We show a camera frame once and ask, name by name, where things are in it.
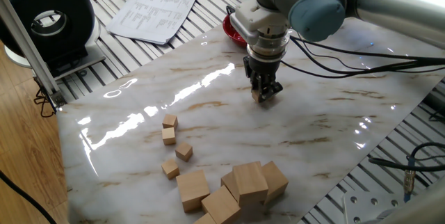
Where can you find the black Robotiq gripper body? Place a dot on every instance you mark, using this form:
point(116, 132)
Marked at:
point(262, 68)

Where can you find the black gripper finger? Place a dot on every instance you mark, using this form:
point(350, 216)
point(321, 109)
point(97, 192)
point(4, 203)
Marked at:
point(254, 81)
point(269, 87)

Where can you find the small wooden cube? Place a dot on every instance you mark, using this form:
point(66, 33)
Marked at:
point(168, 136)
point(255, 96)
point(170, 168)
point(184, 151)
point(170, 121)

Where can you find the large wooden cube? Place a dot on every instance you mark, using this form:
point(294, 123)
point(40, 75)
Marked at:
point(205, 219)
point(250, 182)
point(193, 190)
point(276, 180)
point(229, 184)
point(220, 205)

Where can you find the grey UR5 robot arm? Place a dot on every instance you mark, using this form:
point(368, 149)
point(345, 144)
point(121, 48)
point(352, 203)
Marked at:
point(400, 5)

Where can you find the white printed paper stack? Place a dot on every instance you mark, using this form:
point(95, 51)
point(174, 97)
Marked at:
point(153, 12)

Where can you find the red bowl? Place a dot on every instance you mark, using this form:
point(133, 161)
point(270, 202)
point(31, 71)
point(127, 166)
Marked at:
point(233, 32)

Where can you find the white marble pattern board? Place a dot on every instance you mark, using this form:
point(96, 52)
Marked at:
point(278, 147)

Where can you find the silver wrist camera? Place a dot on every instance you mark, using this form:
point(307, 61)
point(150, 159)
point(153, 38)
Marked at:
point(240, 31)

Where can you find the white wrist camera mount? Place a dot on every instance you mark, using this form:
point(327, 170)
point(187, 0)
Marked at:
point(257, 15)

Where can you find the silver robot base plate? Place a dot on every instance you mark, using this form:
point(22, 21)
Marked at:
point(361, 210)

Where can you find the aluminium frame profile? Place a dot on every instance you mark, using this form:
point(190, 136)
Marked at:
point(26, 46)

